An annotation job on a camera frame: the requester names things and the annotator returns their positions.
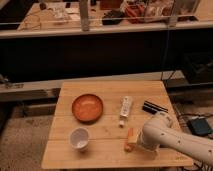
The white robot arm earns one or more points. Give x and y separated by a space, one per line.
158 131

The orange ceramic bowl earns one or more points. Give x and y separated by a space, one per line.
87 108

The white tube bottle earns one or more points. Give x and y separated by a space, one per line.
125 109

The wooden table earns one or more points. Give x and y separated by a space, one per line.
106 145

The black rectangular box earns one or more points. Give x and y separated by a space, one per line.
153 108

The white cup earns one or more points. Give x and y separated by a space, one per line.
79 138

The orange toy carrot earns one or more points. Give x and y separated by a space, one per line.
128 146

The black bag on shelf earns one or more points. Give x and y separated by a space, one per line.
112 17

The red tool on shelf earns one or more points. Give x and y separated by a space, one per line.
135 13

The black crate at right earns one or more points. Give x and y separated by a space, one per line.
198 67

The black power box on floor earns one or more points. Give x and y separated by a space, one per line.
199 127

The grey metal post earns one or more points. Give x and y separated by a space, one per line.
83 8
172 20

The grey metal post right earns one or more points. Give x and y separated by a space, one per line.
172 20

